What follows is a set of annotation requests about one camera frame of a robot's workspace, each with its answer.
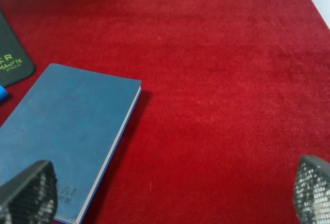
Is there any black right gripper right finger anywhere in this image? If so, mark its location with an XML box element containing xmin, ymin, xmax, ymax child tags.
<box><xmin>293</xmin><ymin>155</ymin><xmax>329</xmax><ymax>224</ymax></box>

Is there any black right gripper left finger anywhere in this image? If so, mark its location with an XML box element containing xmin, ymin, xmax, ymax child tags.
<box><xmin>1</xmin><ymin>160</ymin><xmax>58</xmax><ymax>223</ymax></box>

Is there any blue BAAI notebook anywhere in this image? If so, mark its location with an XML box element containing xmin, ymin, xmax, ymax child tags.
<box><xmin>1</xmin><ymin>63</ymin><xmax>141</xmax><ymax>223</ymax></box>

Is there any white blue marker pen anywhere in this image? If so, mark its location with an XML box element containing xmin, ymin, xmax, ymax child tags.
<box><xmin>0</xmin><ymin>86</ymin><xmax>8</xmax><ymax>101</ymax></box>

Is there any black green Razer mouse pad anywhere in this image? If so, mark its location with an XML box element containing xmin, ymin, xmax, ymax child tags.
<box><xmin>1</xmin><ymin>13</ymin><xmax>36</xmax><ymax>87</ymax></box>

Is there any red table cloth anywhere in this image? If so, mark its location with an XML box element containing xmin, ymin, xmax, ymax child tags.
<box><xmin>1</xmin><ymin>0</ymin><xmax>329</xmax><ymax>223</ymax></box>

